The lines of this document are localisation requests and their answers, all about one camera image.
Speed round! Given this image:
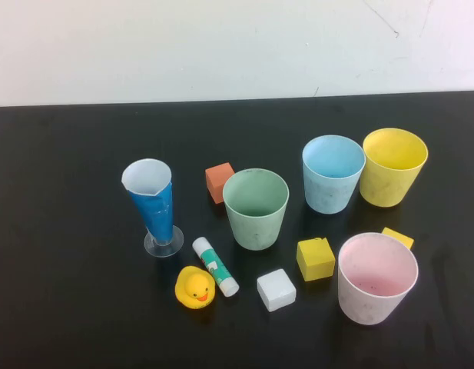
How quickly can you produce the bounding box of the pink plastic cup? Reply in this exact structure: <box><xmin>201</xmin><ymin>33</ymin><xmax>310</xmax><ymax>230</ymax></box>
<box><xmin>337</xmin><ymin>231</ymin><xmax>419</xmax><ymax>327</ymax></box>

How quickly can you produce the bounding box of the white foam cube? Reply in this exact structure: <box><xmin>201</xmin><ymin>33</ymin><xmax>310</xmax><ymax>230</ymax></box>
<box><xmin>256</xmin><ymin>268</ymin><xmax>297</xmax><ymax>313</ymax></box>

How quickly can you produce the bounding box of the orange foam cube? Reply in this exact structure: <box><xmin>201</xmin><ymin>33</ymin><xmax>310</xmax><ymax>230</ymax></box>
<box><xmin>204</xmin><ymin>161</ymin><xmax>236</xmax><ymax>204</ymax></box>

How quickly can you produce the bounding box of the white green glue stick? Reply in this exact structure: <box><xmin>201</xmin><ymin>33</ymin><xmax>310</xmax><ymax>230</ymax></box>
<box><xmin>191</xmin><ymin>237</ymin><xmax>240</xmax><ymax>298</ymax></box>

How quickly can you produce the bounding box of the light blue plastic cup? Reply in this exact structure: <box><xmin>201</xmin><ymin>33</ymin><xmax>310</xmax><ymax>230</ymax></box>
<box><xmin>301</xmin><ymin>134</ymin><xmax>366</xmax><ymax>214</ymax></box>

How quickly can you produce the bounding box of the green plastic cup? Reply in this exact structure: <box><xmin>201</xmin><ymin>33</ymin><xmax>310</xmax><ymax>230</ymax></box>
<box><xmin>222</xmin><ymin>168</ymin><xmax>290</xmax><ymax>251</ymax></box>

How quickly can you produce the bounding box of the yellow plastic cup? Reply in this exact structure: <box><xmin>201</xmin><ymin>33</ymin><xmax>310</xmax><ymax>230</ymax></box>
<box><xmin>359</xmin><ymin>128</ymin><xmax>429</xmax><ymax>208</ymax></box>

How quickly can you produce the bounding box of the blue paper-wrapped tall glass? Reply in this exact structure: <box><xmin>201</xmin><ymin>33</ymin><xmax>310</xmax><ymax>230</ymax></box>
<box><xmin>121</xmin><ymin>158</ymin><xmax>185</xmax><ymax>258</ymax></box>

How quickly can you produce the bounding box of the yellow foam cube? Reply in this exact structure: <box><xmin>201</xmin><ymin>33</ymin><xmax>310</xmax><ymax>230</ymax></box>
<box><xmin>381</xmin><ymin>226</ymin><xmax>416</xmax><ymax>251</ymax></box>
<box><xmin>297</xmin><ymin>237</ymin><xmax>336</xmax><ymax>283</ymax></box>

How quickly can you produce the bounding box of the yellow rubber duck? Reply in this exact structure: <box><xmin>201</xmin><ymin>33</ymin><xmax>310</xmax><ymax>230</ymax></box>
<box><xmin>174</xmin><ymin>265</ymin><xmax>217</xmax><ymax>310</ymax></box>

